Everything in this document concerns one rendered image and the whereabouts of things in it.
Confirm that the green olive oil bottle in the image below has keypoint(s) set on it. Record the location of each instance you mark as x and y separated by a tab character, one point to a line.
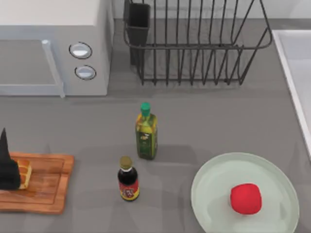
146	138

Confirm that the dark soy sauce bottle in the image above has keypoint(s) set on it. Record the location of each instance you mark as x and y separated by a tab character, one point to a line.
128	184

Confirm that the microwave knob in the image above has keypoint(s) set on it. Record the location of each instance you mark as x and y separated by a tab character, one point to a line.
85	72
80	50

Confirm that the pale green plate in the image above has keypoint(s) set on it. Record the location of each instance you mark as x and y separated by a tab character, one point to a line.
218	179

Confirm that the black cutlery holder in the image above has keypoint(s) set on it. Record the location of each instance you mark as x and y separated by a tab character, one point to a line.
137	21

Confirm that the pale microwave oven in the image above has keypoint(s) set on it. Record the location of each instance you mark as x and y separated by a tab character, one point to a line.
80	29

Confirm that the red apple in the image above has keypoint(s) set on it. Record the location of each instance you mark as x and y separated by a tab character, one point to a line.
246	199

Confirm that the wooden cutting board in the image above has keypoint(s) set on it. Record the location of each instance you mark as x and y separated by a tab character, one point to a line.
46	184

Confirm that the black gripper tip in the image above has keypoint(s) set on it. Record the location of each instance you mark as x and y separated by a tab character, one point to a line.
7	170

